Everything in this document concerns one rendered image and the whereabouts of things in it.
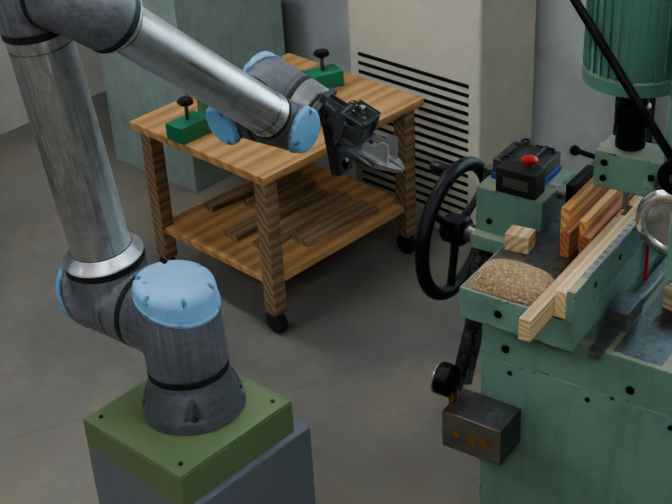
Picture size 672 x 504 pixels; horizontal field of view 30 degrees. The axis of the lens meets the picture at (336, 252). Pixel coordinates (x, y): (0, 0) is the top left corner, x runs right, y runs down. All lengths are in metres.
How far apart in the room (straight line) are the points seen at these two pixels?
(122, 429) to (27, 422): 1.11
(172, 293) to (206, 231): 1.60
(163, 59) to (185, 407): 0.62
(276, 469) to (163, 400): 0.26
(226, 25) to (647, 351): 2.46
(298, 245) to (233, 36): 0.95
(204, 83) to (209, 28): 2.07
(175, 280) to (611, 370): 0.77
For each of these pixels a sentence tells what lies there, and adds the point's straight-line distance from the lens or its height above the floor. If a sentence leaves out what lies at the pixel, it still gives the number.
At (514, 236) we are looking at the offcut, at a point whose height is 0.93.
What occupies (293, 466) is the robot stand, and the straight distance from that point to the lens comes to 2.40.
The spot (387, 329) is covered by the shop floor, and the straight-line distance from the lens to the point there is 3.60.
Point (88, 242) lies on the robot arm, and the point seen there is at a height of 0.94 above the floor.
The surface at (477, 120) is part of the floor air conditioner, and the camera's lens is 3.78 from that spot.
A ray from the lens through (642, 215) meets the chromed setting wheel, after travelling 2.09.
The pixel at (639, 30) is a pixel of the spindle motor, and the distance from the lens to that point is 2.03.
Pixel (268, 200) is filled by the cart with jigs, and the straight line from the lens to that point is 3.36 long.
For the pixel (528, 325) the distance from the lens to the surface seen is 1.97.
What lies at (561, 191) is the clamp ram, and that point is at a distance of 2.30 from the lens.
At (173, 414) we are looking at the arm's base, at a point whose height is 0.66.
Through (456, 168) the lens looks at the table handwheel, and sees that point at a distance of 2.38.
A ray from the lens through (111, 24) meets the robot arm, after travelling 1.98.
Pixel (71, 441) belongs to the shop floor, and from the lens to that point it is 3.33.
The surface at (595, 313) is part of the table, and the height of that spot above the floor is 0.86.
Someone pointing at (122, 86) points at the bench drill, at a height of 0.32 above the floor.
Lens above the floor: 2.05
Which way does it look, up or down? 31 degrees down
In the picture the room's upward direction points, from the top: 3 degrees counter-clockwise
